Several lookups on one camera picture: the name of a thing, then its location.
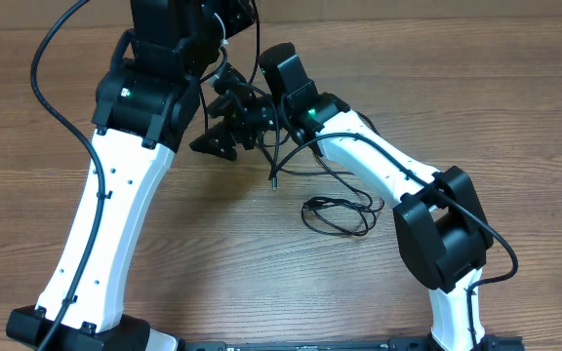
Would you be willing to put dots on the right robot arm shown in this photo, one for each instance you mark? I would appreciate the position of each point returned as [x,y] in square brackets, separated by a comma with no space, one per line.
[441,229]

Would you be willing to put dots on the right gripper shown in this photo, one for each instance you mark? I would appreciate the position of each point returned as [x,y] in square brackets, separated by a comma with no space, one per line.
[234,110]

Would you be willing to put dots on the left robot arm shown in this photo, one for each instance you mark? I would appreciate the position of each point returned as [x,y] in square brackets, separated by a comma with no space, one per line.
[144,104]

